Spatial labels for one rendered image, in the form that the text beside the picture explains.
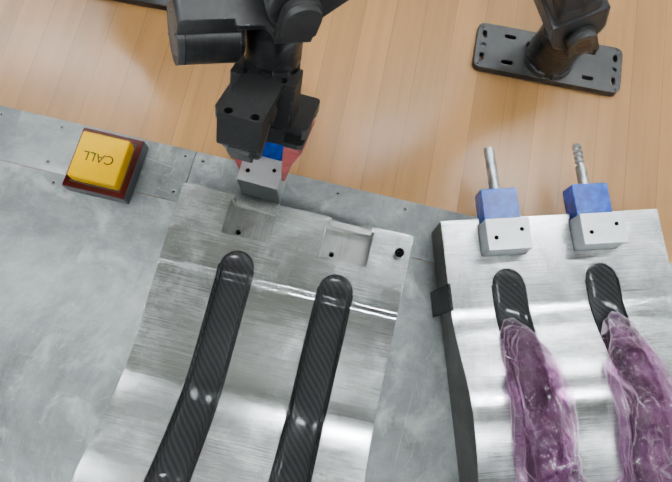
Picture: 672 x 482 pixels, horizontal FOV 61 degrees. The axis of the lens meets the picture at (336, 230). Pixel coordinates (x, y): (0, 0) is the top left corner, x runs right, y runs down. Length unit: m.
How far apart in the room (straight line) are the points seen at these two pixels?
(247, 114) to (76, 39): 0.41
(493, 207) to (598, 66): 0.29
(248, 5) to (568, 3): 0.34
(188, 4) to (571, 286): 0.50
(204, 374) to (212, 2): 0.36
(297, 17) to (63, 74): 0.44
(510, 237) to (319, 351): 0.24
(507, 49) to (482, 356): 0.42
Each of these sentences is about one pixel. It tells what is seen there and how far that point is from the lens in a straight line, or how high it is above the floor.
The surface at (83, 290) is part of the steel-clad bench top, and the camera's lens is 0.75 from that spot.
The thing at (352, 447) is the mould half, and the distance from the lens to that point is 0.60.
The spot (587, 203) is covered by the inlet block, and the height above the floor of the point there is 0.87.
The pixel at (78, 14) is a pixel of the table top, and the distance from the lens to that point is 0.91.
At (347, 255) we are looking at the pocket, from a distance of 0.64.
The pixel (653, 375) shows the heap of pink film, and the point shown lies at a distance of 0.67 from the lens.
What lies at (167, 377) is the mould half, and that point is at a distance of 0.62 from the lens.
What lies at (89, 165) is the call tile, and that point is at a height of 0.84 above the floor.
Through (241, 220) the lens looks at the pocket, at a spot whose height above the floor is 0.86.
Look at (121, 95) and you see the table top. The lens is 0.82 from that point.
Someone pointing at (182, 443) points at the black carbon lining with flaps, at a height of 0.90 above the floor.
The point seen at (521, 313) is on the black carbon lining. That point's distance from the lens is 0.68.
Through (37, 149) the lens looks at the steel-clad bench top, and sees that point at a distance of 0.83.
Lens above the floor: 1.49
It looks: 75 degrees down
